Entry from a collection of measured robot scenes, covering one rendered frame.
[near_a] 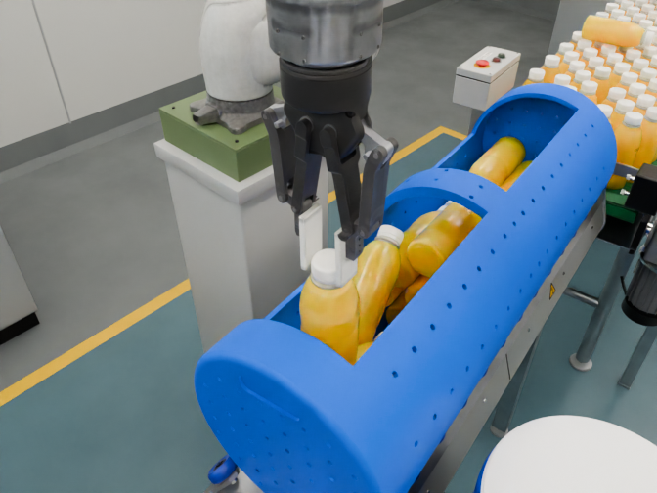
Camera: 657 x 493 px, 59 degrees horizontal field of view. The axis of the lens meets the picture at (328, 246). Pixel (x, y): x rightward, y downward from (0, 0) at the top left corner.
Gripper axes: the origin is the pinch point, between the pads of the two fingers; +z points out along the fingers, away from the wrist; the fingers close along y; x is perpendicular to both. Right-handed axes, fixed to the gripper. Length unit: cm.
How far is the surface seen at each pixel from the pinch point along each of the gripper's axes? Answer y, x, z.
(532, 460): 24.4, 9.4, 29.3
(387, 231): -6.7, 23.8, 16.3
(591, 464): 30.4, 13.2, 29.4
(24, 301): -158, 19, 116
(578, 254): 13, 76, 47
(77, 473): -93, -9, 132
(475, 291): 10.5, 17.1, 13.8
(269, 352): -1.5, -8.6, 9.3
